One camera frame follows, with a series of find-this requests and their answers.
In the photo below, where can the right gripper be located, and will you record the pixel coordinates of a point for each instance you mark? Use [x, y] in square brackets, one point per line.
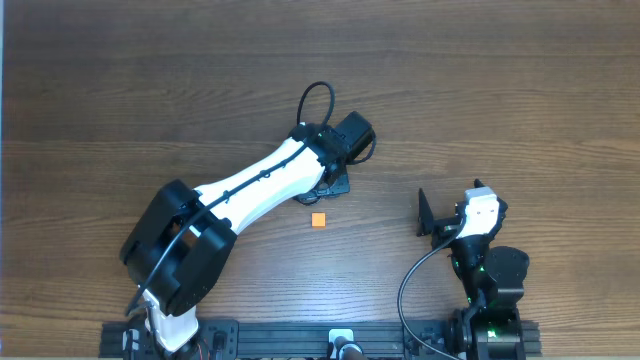
[444, 229]

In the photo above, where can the orange cube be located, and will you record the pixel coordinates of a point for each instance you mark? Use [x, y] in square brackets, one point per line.
[318, 220]

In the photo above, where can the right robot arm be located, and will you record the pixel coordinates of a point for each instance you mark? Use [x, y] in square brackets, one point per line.
[505, 280]

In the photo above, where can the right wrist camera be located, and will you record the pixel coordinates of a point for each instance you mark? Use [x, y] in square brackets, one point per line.
[480, 210]

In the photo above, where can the mounting rail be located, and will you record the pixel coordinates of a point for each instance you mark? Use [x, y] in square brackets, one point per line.
[290, 340]

